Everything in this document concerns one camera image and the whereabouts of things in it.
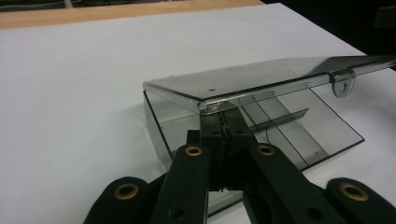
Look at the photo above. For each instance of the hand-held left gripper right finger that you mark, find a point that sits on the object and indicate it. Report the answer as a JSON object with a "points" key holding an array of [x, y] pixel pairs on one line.
{"points": [[274, 186]]}

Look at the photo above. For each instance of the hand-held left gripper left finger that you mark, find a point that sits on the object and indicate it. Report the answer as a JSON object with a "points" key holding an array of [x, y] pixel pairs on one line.
{"points": [[190, 186]]}

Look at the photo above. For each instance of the clear plastic compartment box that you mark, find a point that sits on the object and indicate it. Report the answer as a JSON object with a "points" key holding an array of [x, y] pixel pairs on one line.
{"points": [[249, 81]]}

